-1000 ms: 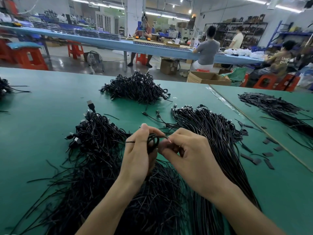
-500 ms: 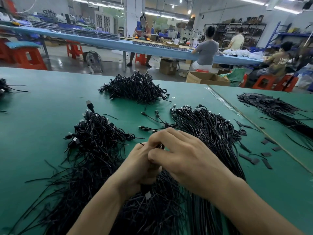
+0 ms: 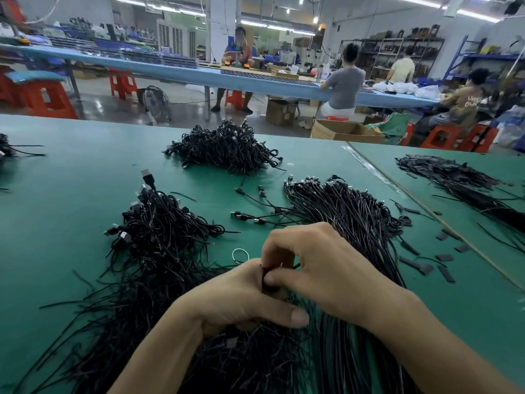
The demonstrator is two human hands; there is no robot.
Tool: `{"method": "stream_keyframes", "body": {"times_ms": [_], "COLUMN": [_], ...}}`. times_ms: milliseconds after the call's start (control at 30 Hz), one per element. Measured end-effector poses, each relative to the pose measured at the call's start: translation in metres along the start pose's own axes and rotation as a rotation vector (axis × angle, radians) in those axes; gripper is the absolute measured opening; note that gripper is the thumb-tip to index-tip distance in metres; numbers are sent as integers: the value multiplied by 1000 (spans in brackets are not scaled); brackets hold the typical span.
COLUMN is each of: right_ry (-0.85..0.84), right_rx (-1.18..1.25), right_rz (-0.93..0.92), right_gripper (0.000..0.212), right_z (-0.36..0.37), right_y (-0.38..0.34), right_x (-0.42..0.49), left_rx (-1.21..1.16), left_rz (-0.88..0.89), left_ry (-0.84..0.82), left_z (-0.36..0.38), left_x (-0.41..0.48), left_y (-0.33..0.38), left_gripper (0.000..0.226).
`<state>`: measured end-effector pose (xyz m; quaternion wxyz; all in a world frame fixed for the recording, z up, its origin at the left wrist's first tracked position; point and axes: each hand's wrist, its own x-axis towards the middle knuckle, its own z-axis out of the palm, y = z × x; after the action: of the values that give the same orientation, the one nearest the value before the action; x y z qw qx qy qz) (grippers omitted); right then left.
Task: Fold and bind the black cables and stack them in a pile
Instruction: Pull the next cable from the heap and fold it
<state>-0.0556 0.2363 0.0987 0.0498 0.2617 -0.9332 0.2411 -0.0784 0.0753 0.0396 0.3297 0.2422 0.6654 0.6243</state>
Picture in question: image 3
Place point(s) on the long blue workbench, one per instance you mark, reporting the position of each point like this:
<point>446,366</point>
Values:
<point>209,74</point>

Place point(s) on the white pillar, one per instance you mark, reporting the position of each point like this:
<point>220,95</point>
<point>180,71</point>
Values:
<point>223,27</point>

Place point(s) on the pile of white bags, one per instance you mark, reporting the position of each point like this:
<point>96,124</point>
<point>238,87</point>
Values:
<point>408,90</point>

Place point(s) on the scattered dark tie pieces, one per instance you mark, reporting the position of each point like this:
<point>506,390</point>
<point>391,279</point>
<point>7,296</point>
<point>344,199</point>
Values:
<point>445,272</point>

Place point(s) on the open cardboard box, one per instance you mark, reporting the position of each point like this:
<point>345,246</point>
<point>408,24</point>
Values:
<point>347,131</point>

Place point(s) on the person's right hand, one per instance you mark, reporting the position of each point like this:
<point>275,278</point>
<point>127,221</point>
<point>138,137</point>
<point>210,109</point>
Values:
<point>344,275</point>

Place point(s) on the person's left hand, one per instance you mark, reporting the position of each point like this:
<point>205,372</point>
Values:
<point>234,299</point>

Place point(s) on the blue metal rack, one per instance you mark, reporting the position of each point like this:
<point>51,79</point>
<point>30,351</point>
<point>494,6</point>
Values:
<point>482,57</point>

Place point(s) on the red stool with blue seat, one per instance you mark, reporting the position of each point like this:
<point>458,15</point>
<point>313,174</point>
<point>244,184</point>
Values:
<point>43,94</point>

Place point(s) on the metal storage shelf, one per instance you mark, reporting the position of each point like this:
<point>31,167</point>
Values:
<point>426,51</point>

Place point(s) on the person's left forearm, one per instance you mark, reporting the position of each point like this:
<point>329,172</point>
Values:
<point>156,365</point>

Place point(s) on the grey floor fan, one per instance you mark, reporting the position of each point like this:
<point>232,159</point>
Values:
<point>153,105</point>

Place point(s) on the red plastic stool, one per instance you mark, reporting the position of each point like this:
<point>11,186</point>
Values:
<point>123,83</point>
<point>235,99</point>
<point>4,86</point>
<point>443,137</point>

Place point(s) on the green bag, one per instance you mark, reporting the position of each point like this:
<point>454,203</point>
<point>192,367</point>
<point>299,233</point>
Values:
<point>392,127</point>

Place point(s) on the small cardboard box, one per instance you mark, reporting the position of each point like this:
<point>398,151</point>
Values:
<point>280,111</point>

